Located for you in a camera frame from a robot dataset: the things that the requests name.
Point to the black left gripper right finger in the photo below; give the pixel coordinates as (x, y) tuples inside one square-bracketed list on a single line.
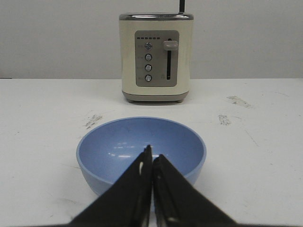
[(179, 204)]

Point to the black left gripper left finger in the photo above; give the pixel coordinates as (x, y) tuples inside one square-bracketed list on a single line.
[(127, 202)]

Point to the blue bowl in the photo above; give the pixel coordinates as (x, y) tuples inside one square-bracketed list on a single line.
[(108, 150)]

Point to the cream two-slot toaster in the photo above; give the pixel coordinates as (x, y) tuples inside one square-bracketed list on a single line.
[(155, 56)]

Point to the black tripod pole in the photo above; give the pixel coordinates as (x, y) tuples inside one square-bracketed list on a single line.
[(181, 6)]

